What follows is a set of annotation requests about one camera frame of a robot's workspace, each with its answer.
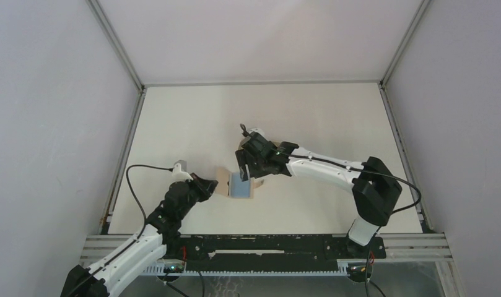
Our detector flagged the white cable duct strip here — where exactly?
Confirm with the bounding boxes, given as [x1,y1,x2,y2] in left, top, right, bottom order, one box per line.
[145,262,352,277]

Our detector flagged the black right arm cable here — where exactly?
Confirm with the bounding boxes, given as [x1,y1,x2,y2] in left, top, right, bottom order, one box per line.
[239,123,422,297]

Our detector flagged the left aluminium frame post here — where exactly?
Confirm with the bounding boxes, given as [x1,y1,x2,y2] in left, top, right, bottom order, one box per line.
[85,0,146,93]

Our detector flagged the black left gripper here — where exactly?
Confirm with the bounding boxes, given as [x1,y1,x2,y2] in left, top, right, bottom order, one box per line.
[178,173,217,219]

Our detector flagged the right green controller board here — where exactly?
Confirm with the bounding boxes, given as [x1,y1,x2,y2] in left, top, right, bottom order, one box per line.
[347,265,372,275]

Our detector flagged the aluminium frame post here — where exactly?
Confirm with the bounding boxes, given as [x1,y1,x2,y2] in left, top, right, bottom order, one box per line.
[85,0,146,93]
[379,0,433,88]

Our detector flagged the aluminium frame front rail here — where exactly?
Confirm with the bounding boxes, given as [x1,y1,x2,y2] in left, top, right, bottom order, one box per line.
[79,233,453,265]

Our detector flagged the black left camera cable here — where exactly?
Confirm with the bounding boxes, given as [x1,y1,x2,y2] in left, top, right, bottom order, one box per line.
[126,165,174,230]

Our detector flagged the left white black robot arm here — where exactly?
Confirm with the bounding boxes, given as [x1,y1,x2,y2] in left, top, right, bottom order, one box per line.
[61,173,218,296]

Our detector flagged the left green controller board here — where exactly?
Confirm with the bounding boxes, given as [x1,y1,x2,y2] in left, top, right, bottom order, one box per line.
[163,264,185,274]

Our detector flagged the back aluminium frame rail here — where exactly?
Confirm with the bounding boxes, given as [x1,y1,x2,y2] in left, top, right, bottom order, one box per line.
[144,79,381,88]

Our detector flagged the right aluminium frame post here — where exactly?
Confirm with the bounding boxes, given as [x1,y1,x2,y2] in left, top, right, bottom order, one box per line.
[379,0,433,88]

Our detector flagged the green controller board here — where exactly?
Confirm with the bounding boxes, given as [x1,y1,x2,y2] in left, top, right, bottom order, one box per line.
[347,265,372,275]
[163,264,185,274]

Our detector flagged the aluminium frame rail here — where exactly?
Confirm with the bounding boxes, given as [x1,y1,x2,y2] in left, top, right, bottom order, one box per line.
[79,233,453,265]
[144,79,381,88]

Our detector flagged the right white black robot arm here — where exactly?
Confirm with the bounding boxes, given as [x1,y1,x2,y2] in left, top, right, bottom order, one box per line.
[235,135,402,257]

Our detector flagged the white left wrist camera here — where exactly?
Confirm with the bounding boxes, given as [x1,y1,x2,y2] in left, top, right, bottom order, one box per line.
[172,160,192,181]

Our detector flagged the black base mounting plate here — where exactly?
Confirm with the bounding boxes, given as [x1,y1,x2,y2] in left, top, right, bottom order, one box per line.
[163,234,387,273]

